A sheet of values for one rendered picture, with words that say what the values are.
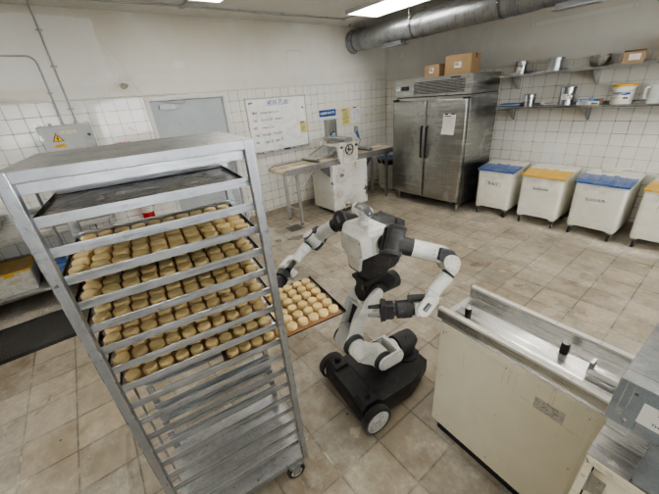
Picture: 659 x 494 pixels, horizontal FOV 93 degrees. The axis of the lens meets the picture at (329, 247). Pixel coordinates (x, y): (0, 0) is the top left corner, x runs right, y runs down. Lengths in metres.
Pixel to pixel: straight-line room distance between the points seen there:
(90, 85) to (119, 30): 0.74
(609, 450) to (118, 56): 5.36
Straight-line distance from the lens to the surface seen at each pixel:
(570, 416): 1.65
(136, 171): 1.08
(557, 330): 1.82
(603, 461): 1.45
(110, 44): 5.15
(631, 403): 1.25
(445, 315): 1.72
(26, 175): 1.07
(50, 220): 1.12
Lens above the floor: 1.93
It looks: 26 degrees down
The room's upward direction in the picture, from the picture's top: 5 degrees counter-clockwise
